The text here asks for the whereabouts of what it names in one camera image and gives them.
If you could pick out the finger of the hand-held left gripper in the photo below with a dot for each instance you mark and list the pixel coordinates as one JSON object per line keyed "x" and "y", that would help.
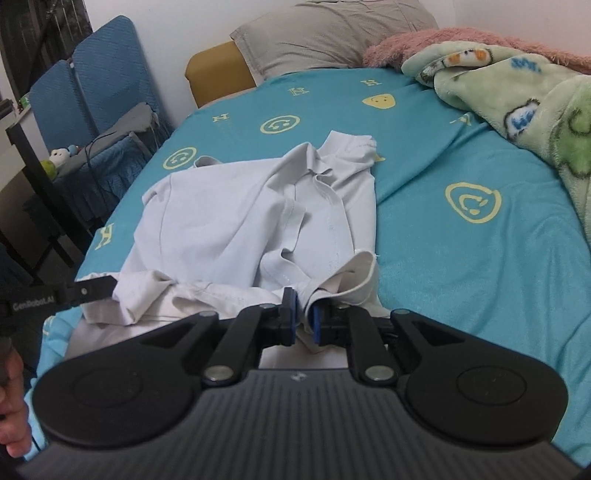
{"x": 92, "y": 288}

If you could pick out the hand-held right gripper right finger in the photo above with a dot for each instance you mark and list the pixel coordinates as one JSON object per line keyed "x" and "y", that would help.
{"x": 315, "y": 325}

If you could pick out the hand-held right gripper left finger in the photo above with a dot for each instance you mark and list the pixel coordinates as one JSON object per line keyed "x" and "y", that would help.
{"x": 290, "y": 318}

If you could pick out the white printed t-shirt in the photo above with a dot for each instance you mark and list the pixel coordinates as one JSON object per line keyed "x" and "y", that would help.
{"x": 221, "y": 221}

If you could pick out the person's left hand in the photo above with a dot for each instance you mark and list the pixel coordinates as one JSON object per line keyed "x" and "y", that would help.
{"x": 14, "y": 415}

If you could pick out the yellow-green plush toy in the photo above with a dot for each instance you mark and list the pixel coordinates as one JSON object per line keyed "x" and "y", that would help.
{"x": 48, "y": 170}

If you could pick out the white and blue plush toy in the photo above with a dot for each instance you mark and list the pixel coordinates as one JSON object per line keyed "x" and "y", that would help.
{"x": 62, "y": 156}

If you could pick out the grey cloth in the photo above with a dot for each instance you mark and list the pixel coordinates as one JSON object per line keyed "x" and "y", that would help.
{"x": 129, "y": 122}

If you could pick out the blue covered chair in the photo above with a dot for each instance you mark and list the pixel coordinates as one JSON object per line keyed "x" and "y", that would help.
{"x": 111, "y": 64}
{"x": 55, "y": 101}

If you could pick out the green cup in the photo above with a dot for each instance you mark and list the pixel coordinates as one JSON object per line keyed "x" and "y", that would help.
{"x": 25, "y": 101}

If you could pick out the tan headboard cushion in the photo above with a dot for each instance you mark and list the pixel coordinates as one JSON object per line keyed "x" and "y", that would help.
{"x": 212, "y": 74}

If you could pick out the dark window grille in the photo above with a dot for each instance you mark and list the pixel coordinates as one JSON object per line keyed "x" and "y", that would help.
{"x": 41, "y": 32}

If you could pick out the grey pillow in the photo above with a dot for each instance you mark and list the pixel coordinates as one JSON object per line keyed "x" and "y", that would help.
{"x": 332, "y": 37}

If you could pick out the pink fuzzy blanket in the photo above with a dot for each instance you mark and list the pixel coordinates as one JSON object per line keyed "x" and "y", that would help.
{"x": 438, "y": 44}

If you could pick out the green cartoon fleece blanket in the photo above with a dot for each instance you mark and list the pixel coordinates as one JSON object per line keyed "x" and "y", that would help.
{"x": 521, "y": 92}

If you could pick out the white desk with dark frame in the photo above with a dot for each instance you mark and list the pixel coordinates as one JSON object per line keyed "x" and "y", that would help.
{"x": 32, "y": 194}

